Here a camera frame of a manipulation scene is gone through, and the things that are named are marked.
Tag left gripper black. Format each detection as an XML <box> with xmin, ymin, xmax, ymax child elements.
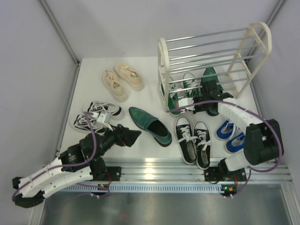
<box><xmin>92</xmin><ymin>122</ymin><xmax>141</xmax><ymax>161</ymax></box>

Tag black canvas sneaker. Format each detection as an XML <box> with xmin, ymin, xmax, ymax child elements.
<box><xmin>175</xmin><ymin>117</ymin><xmax>197</xmax><ymax>165</ymax></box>
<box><xmin>194</xmin><ymin>122</ymin><xmax>212</xmax><ymax>170</ymax></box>

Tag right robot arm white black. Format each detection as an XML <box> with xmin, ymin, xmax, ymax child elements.
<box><xmin>192</xmin><ymin>80</ymin><xmax>284</xmax><ymax>181</ymax></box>

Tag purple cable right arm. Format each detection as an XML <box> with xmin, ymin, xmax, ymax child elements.
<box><xmin>165</xmin><ymin>100</ymin><xmax>283</xmax><ymax>200</ymax></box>

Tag black white sneaker upper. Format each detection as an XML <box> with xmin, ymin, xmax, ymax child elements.
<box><xmin>82</xmin><ymin>101</ymin><xmax>125</xmax><ymax>120</ymax></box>

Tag cream shoe rack metal bars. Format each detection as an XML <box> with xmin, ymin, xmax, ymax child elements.
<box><xmin>157</xmin><ymin>22</ymin><xmax>272</xmax><ymax>111</ymax></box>

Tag perforated cable duct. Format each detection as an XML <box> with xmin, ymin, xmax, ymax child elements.
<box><xmin>56</xmin><ymin>182</ymin><xmax>237</xmax><ymax>193</ymax></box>

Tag green loafer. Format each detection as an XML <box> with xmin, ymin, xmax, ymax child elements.
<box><xmin>128</xmin><ymin>107</ymin><xmax>172</xmax><ymax>147</ymax></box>
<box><xmin>200</xmin><ymin>67</ymin><xmax>219</xmax><ymax>117</ymax></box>

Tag blue canvas sneaker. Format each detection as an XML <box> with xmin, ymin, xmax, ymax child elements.
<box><xmin>226</xmin><ymin>133</ymin><xmax>245</xmax><ymax>153</ymax></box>
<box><xmin>216</xmin><ymin>120</ymin><xmax>239</xmax><ymax>140</ymax></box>

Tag blue canvas sneaker upper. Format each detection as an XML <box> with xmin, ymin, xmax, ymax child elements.
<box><xmin>216</xmin><ymin>120</ymin><xmax>239</xmax><ymax>140</ymax></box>

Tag green canvas sneaker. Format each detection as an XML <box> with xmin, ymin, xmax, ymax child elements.
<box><xmin>160</xmin><ymin>77</ymin><xmax>180</xmax><ymax>116</ymax></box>
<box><xmin>183</xmin><ymin>72</ymin><xmax>200</xmax><ymax>98</ymax></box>

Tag beige sneaker left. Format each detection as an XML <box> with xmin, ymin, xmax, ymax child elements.
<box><xmin>102</xmin><ymin>70</ymin><xmax>128</xmax><ymax>102</ymax></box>

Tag beige sneaker right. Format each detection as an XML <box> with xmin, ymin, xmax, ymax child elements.
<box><xmin>114</xmin><ymin>62</ymin><xmax>144</xmax><ymax>91</ymax></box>

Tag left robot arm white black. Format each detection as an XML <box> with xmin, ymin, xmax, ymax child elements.
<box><xmin>12</xmin><ymin>124</ymin><xmax>141</xmax><ymax>208</ymax></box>

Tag blue canvas sneaker lower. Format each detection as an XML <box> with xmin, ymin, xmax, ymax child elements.
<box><xmin>226</xmin><ymin>133</ymin><xmax>245</xmax><ymax>153</ymax></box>

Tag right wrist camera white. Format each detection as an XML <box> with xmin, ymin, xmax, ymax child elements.
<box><xmin>179</xmin><ymin>97</ymin><xmax>195</xmax><ymax>113</ymax></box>

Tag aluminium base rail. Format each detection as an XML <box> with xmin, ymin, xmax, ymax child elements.
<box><xmin>104</xmin><ymin>157</ymin><xmax>293</xmax><ymax>184</ymax></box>

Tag beige sneaker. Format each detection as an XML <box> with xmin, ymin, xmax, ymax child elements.
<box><xmin>102</xmin><ymin>70</ymin><xmax>128</xmax><ymax>102</ymax></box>
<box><xmin>114</xmin><ymin>62</ymin><xmax>144</xmax><ymax>91</ymax></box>

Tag black white sneaker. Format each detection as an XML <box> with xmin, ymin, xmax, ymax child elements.
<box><xmin>82</xmin><ymin>101</ymin><xmax>125</xmax><ymax>120</ymax></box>
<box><xmin>68</xmin><ymin>114</ymin><xmax>105</xmax><ymax>135</ymax></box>

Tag black white sneaker lower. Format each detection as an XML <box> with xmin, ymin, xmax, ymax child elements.
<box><xmin>68</xmin><ymin>114</ymin><xmax>105</xmax><ymax>135</ymax></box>

